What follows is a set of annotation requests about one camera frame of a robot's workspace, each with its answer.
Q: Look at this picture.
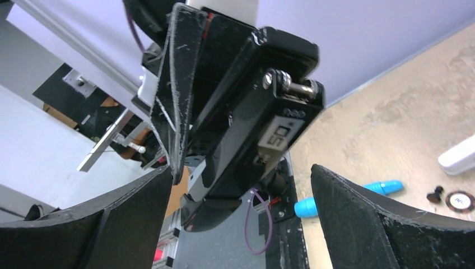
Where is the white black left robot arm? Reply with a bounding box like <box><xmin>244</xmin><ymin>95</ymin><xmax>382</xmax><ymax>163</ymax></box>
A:
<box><xmin>123</xmin><ymin>1</ymin><xmax>257</xmax><ymax>184</ymax></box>

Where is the brown poker chip upper left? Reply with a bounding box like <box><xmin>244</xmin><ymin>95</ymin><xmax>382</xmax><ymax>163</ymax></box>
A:
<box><xmin>445</xmin><ymin>191</ymin><xmax>474</xmax><ymax>214</ymax></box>

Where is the white stapler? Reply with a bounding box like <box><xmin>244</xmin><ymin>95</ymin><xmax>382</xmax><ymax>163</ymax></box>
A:
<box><xmin>438</xmin><ymin>135</ymin><xmax>474</xmax><ymax>175</ymax></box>

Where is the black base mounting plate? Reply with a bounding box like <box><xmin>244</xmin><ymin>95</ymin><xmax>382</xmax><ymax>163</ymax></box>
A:
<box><xmin>253</xmin><ymin>152</ymin><xmax>309</xmax><ymax>268</ymax></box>

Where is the blue cylindrical tool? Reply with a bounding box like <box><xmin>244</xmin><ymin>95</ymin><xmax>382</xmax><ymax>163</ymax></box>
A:
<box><xmin>294</xmin><ymin>180</ymin><xmax>404</xmax><ymax>219</ymax></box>

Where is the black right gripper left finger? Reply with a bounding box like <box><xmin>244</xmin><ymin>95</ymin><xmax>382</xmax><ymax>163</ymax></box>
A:
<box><xmin>1</xmin><ymin>167</ymin><xmax>173</xmax><ymax>268</ymax></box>

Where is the small dark brown piece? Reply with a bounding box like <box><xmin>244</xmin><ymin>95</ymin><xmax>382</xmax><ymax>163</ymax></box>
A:
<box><xmin>426</xmin><ymin>185</ymin><xmax>444</xmax><ymax>204</ymax></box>

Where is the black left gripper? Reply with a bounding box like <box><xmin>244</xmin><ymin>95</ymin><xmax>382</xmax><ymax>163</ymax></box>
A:
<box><xmin>141</xmin><ymin>3</ymin><xmax>255</xmax><ymax>185</ymax></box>

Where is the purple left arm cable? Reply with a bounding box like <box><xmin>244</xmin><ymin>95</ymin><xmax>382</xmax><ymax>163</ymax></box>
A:
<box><xmin>124</xmin><ymin>3</ymin><xmax>274</xmax><ymax>256</ymax></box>

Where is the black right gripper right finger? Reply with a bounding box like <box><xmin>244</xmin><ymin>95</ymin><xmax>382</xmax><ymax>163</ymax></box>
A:
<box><xmin>311</xmin><ymin>164</ymin><xmax>474</xmax><ymax>268</ymax></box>

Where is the aluminium frame rail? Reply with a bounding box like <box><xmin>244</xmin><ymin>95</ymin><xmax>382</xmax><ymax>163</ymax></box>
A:
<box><xmin>11</xmin><ymin>0</ymin><xmax>179</xmax><ymax>269</ymax></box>

